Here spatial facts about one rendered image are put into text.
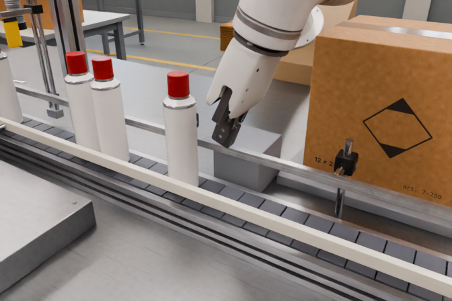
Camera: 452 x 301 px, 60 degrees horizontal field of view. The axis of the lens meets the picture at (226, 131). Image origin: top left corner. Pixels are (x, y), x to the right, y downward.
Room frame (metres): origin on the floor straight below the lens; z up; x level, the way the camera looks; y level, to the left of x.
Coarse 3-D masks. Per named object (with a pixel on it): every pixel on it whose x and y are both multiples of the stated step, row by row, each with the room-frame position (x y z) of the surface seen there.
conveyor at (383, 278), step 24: (24, 120) 0.84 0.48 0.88; (96, 168) 0.63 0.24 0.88; (168, 192) 0.55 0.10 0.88; (216, 192) 0.55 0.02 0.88; (240, 192) 0.55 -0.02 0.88; (216, 216) 0.48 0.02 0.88; (288, 216) 0.48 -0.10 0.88; (312, 216) 0.48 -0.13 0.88; (288, 240) 0.43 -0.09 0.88; (360, 240) 0.43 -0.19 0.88; (384, 240) 0.43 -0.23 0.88; (336, 264) 0.39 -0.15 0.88; (360, 264) 0.38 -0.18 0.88; (432, 264) 0.38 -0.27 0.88; (408, 288) 0.35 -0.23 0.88
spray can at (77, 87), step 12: (72, 60) 0.66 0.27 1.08; (84, 60) 0.67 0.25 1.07; (72, 72) 0.66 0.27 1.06; (84, 72) 0.67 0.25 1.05; (72, 84) 0.65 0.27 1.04; (84, 84) 0.66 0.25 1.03; (72, 96) 0.65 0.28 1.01; (84, 96) 0.66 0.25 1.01; (72, 108) 0.66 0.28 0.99; (84, 108) 0.65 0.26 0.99; (72, 120) 0.66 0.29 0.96; (84, 120) 0.65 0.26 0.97; (84, 132) 0.65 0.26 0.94; (96, 132) 0.66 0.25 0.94; (84, 144) 0.65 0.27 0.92; (96, 144) 0.66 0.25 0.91
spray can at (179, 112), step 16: (176, 80) 0.55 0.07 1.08; (176, 96) 0.55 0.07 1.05; (176, 112) 0.54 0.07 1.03; (192, 112) 0.55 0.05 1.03; (176, 128) 0.54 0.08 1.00; (192, 128) 0.55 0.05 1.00; (176, 144) 0.54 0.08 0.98; (192, 144) 0.55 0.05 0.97; (176, 160) 0.54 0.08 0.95; (192, 160) 0.55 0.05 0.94; (176, 176) 0.54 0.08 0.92; (192, 176) 0.55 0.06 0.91
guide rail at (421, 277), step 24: (0, 120) 0.77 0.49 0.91; (48, 144) 0.68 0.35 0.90; (72, 144) 0.65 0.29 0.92; (120, 168) 0.58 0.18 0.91; (144, 168) 0.57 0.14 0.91; (192, 192) 0.50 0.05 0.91; (240, 216) 0.46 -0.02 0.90; (264, 216) 0.44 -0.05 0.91; (312, 240) 0.40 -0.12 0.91; (336, 240) 0.39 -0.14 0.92; (384, 264) 0.36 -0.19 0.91; (408, 264) 0.35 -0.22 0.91; (432, 288) 0.33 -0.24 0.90
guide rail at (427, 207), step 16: (32, 96) 0.82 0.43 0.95; (48, 96) 0.79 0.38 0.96; (144, 128) 0.65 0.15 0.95; (160, 128) 0.63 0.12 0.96; (208, 144) 0.58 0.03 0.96; (256, 160) 0.53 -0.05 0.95; (272, 160) 0.52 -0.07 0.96; (304, 176) 0.49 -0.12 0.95; (320, 176) 0.48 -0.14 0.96; (336, 176) 0.47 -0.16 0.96; (368, 192) 0.44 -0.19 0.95; (384, 192) 0.43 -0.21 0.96; (416, 208) 0.41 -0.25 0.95; (432, 208) 0.40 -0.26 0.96; (448, 208) 0.40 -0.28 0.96
